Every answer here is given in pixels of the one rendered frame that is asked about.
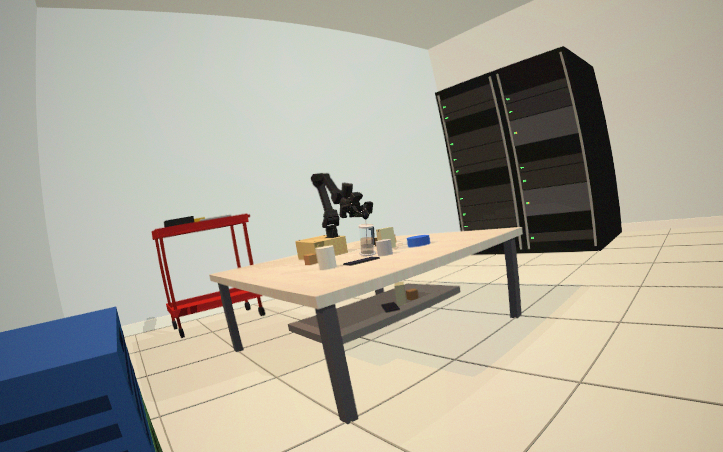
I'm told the dark grey lower shelf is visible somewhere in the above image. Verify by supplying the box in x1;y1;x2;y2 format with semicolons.
288;283;461;344

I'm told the grey cylinder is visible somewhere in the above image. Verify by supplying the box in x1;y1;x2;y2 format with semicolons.
376;239;393;257

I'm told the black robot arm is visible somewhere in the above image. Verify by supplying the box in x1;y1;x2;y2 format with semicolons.
311;173;363;238

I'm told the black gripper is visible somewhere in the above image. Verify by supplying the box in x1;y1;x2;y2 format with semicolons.
339;200;373;218

